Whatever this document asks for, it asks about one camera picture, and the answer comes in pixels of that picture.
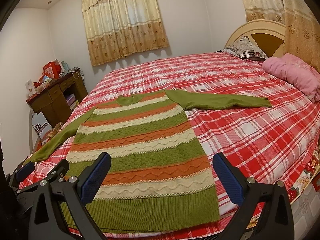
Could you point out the grey patterned pillow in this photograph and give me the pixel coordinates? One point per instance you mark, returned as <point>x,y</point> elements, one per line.
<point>245,49</point>

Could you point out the white printed paper bag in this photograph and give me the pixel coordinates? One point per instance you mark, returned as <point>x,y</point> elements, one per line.
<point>41,125</point>

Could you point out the cream wooden headboard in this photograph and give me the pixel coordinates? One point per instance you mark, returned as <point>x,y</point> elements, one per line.
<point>268,35</point>

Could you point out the beige floral window curtain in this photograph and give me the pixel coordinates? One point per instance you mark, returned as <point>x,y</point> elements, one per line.
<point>116,29</point>

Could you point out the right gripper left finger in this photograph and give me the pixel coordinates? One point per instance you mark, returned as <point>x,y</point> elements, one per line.
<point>47,220</point>

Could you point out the red white plaid bedsheet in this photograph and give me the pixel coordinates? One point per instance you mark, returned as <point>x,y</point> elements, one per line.
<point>268,143</point>

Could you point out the white greeting card box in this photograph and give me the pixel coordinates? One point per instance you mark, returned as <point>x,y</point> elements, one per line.
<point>30,88</point>

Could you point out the stacked books in desk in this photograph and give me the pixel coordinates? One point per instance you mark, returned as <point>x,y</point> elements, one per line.
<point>72,102</point>

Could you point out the brown wooden desk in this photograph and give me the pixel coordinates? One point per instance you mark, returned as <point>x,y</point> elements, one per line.
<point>52,101</point>

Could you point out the pink folded blanket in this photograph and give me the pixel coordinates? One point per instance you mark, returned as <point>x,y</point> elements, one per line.
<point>295,71</point>

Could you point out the red gift box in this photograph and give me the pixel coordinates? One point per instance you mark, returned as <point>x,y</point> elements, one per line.
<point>52,70</point>

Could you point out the beige floral side curtain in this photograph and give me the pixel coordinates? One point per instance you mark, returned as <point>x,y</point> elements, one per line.
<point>302,28</point>

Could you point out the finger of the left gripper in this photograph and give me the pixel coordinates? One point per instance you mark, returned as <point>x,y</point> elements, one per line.
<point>24,171</point>
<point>59,171</point>

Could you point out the patterned red green bed skirt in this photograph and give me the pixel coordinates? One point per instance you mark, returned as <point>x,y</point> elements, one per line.
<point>304,197</point>

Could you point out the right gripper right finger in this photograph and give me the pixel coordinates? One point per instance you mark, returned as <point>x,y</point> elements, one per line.
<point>276,218</point>

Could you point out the brown floral cloth bundle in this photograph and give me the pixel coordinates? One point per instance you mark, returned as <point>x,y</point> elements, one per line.
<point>57,127</point>

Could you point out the green orange striped knit sweater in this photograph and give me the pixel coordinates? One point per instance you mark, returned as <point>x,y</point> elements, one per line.
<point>160,177</point>

